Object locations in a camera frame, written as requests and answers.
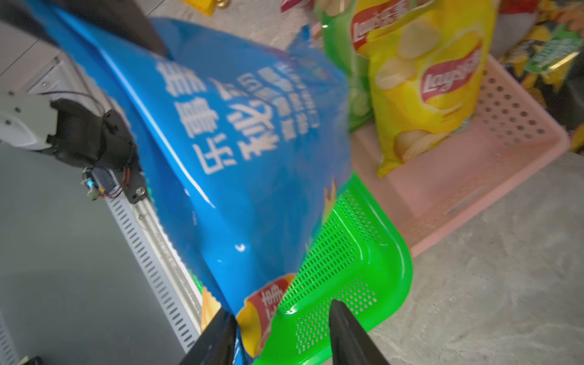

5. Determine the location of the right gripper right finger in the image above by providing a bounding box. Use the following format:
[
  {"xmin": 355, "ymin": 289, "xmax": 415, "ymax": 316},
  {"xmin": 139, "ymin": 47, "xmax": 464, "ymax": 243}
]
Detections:
[{"xmin": 328, "ymin": 300, "xmax": 390, "ymax": 365}]

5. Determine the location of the green plastic basket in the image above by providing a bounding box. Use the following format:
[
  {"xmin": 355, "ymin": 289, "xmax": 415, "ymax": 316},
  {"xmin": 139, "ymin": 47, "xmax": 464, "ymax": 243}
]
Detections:
[{"xmin": 256, "ymin": 174, "xmax": 412, "ymax": 364}]

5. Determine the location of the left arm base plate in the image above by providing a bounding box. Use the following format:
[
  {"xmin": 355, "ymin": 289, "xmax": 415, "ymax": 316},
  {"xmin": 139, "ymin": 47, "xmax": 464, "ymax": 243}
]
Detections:
[{"xmin": 114, "ymin": 159, "xmax": 148, "ymax": 205}]

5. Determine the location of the pink chips bag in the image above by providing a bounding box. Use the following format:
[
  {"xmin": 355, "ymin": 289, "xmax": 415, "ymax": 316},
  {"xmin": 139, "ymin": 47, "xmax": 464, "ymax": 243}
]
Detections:
[{"xmin": 280, "ymin": 0, "xmax": 314, "ymax": 13}]

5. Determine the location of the pink plastic basket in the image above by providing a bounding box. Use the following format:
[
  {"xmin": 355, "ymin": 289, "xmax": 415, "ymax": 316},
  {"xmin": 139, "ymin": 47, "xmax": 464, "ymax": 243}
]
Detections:
[{"xmin": 351, "ymin": 59, "xmax": 570, "ymax": 256}]

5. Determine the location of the black orange snack bag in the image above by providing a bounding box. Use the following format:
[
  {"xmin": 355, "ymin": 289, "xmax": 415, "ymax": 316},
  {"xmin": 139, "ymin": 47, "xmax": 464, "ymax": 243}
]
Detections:
[{"xmin": 499, "ymin": 1, "xmax": 583, "ymax": 155}]

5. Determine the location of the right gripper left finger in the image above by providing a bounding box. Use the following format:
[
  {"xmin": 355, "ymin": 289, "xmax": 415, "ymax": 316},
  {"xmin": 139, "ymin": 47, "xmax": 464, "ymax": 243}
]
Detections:
[{"xmin": 179, "ymin": 308, "xmax": 237, "ymax": 365}]

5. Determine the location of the yellow plastic frame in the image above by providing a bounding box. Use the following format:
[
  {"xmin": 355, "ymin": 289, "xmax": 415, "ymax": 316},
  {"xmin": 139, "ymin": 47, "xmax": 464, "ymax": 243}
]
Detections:
[{"xmin": 182, "ymin": 0, "xmax": 217, "ymax": 17}]

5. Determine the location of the yellow chips bag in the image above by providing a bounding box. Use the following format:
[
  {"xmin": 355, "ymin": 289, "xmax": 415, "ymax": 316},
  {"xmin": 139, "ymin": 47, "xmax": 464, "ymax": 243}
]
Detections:
[{"xmin": 350, "ymin": 0, "xmax": 499, "ymax": 177}]

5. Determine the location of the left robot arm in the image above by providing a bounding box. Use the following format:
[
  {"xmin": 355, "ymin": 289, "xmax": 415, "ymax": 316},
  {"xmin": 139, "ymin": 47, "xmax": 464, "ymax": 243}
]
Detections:
[{"xmin": 1, "ymin": 92, "xmax": 138, "ymax": 170}]

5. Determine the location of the green cucumber chips bag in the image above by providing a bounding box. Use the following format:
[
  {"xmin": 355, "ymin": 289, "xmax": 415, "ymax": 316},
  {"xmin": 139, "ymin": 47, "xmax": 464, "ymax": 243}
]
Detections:
[{"xmin": 314, "ymin": 1, "xmax": 374, "ymax": 132}]

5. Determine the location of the blue chips bag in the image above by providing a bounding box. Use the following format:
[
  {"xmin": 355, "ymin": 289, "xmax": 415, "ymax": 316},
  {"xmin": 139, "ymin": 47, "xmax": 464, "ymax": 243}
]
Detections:
[{"xmin": 27, "ymin": 1, "xmax": 351, "ymax": 364}]

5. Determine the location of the aluminium rail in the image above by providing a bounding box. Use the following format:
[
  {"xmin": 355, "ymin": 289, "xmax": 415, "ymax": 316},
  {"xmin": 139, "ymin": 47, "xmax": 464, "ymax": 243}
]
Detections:
[{"xmin": 24, "ymin": 53, "xmax": 202, "ymax": 351}]

